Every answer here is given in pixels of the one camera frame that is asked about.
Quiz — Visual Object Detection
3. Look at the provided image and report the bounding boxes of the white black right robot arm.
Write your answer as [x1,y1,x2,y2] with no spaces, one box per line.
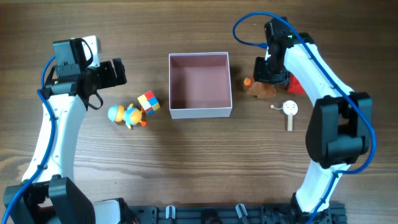
[254,17,377,223]

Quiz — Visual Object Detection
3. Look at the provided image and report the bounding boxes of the white wooden rattle drum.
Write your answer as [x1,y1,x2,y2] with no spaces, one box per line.
[270,100,298,132]

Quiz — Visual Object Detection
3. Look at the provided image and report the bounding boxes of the colourful puzzle cube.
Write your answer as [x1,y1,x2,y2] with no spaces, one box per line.
[137,91,160,115]

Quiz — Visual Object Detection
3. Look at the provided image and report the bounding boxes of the brown plush bear toy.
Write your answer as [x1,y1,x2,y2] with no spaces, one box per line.
[243,77,277,99]

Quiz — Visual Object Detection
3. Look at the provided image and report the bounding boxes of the white box pink interior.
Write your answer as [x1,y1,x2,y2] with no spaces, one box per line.
[169,52,233,119]

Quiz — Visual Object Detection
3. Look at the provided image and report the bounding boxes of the red toy car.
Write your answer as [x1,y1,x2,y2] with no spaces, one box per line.
[285,73,305,95]

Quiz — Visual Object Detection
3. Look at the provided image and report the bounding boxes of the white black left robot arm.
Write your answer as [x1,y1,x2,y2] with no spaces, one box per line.
[2,35,132,223]

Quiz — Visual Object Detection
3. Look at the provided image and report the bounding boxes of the orange blue duck toy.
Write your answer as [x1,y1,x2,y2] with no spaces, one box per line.
[108,103,147,129]

